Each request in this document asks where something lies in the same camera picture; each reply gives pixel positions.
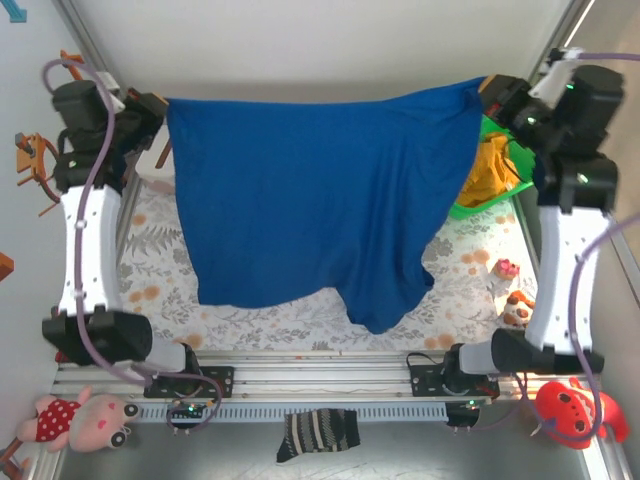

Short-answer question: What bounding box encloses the blue t-shirt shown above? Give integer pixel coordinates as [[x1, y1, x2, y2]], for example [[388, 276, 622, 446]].
[[165, 76, 487, 335]]

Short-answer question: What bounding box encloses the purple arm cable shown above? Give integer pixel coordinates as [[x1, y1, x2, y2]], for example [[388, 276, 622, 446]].
[[41, 58, 222, 436], [509, 49, 640, 447]]

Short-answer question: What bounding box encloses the red dinosaur plush toy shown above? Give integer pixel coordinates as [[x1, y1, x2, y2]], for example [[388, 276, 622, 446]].
[[530, 377, 631, 450]]

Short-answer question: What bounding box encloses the aluminium frame post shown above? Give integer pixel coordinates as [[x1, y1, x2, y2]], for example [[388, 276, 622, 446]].
[[529, 0, 600, 76], [52, 0, 119, 89]]

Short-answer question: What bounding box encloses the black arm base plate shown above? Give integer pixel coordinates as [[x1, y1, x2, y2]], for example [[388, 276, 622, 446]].
[[409, 363, 501, 400], [143, 365, 236, 400]]

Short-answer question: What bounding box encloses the white slotted cable duct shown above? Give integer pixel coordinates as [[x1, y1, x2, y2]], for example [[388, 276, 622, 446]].
[[135, 402, 450, 425]]

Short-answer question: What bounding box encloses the green plastic basket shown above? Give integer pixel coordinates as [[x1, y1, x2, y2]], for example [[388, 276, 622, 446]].
[[448, 114, 536, 220]]

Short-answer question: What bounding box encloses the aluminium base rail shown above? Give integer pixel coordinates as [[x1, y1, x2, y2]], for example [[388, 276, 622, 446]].
[[51, 349, 604, 401]]

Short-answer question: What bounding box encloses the pink pig plush toy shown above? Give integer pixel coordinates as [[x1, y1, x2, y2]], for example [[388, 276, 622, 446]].
[[18, 385, 142, 454]]

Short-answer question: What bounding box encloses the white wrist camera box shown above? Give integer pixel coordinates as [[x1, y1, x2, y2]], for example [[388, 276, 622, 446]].
[[531, 46, 585, 100], [96, 71, 127, 112]]

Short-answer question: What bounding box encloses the yellow cloth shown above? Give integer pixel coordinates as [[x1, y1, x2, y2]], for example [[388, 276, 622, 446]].
[[457, 134, 526, 207]]

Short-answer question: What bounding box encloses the floral table mat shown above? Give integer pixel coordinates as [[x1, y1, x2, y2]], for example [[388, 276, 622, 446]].
[[117, 179, 544, 354]]

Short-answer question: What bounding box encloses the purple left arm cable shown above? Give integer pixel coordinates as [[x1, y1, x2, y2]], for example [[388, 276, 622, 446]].
[[41, 58, 222, 436]]

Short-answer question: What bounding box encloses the small brown dog toy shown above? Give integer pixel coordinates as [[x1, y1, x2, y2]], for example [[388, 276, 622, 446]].
[[501, 291, 537, 329]]

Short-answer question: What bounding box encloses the orange claw gripper wall sticker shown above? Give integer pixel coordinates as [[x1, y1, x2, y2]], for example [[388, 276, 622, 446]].
[[13, 132, 64, 217]]

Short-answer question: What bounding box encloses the black striped sock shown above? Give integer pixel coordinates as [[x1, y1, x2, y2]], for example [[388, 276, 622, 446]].
[[276, 408, 361, 465]]

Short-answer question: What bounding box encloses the small pink plush toy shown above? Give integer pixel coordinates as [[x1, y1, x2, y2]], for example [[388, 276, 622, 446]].
[[489, 258, 521, 280]]

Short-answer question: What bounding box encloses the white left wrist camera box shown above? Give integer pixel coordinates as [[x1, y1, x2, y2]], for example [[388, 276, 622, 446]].
[[96, 71, 127, 112]]

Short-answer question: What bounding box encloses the orange robot sticker grey plate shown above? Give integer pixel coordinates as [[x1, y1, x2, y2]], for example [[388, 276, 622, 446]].
[[59, 48, 85, 81]]

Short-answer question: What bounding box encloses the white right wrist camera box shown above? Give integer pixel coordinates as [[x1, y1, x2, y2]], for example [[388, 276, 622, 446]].
[[531, 46, 585, 100]]

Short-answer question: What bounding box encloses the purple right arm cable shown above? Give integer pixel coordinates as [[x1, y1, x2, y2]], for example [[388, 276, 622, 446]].
[[509, 49, 640, 447]]

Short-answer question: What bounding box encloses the white tissue box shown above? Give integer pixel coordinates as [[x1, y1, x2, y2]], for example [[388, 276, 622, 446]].
[[134, 132, 176, 194]]

